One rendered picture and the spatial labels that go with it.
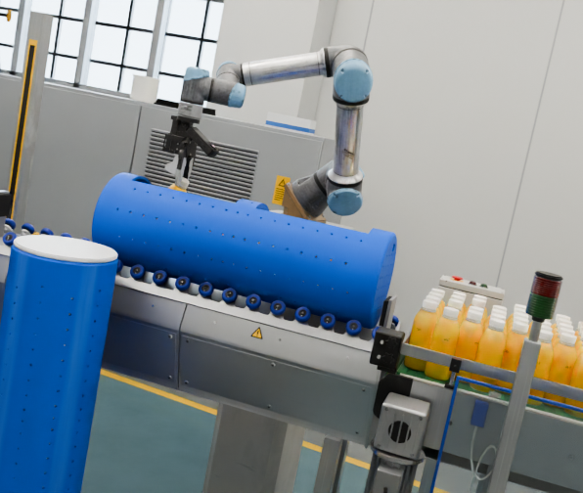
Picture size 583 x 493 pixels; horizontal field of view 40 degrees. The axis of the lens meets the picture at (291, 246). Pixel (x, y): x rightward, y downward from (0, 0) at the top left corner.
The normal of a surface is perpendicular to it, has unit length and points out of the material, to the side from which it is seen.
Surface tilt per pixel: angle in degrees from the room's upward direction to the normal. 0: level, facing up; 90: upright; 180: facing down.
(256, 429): 90
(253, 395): 109
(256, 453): 90
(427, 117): 90
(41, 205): 90
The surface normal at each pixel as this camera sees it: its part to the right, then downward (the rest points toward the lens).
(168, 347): -0.33, 0.41
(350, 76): 0.03, 0.46
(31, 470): 0.22, 0.19
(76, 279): 0.48, 0.22
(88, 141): -0.39, 0.07
